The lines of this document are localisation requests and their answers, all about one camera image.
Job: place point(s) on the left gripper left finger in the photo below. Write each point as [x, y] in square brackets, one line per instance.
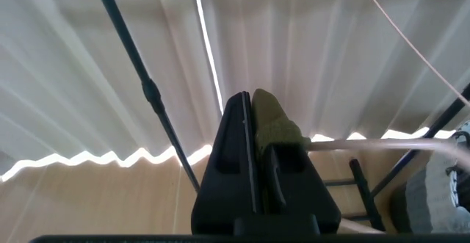
[227, 184]

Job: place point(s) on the black clothes rack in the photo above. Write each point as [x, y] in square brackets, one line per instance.
[150, 92]

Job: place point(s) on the beige curtain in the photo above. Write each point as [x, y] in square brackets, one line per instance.
[293, 52]

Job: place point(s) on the green shirt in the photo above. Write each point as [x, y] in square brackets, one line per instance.
[273, 125]

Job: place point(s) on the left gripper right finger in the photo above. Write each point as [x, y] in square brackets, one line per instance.
[297, 195]

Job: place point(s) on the pink clothes hanger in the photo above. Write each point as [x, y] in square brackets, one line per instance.
[367, 144]
[404, 33]

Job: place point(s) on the white laundry basket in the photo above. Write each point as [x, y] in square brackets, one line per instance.
[437, 184]

